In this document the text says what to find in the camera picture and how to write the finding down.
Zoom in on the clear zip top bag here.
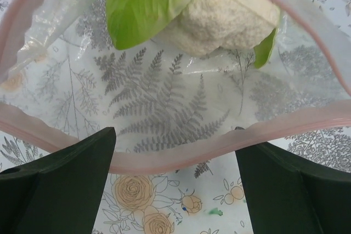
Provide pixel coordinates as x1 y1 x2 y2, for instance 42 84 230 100
1 0 350 175

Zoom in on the floral table mat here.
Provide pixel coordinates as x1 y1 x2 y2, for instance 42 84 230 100
1 0 348 233

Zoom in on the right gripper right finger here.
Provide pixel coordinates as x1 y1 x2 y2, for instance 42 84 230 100
235 128 350 233

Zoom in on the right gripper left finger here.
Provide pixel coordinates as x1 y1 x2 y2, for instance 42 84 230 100
1 128 116 234

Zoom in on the white fake cauliflower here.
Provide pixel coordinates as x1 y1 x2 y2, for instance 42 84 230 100
105 0 280 68

